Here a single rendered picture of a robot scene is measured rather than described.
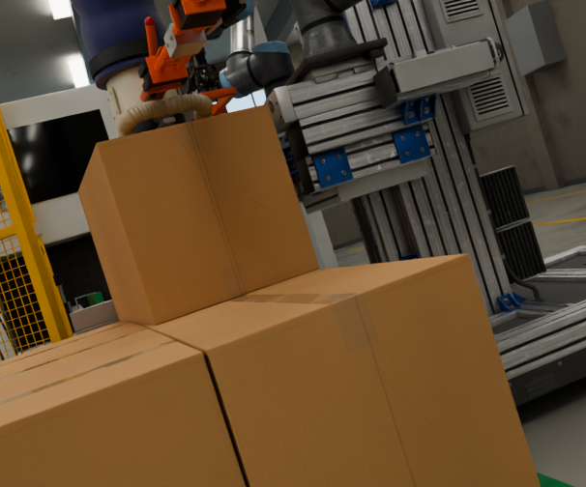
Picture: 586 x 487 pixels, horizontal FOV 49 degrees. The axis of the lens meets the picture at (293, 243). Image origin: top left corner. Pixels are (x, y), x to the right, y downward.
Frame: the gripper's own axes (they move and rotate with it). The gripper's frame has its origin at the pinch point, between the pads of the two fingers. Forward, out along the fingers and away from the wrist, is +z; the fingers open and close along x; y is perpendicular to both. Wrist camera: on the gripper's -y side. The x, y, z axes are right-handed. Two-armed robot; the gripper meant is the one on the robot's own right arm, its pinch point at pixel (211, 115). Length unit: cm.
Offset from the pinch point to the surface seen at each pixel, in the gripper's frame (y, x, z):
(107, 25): 39, -32, -18
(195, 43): 79, -26, 5
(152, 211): 59, -39, 31
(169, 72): 58, -27, 3
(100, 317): -8, -50, 51
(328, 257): -279, 157, 68
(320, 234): -279, 156, 48
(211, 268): 59, -31, 46
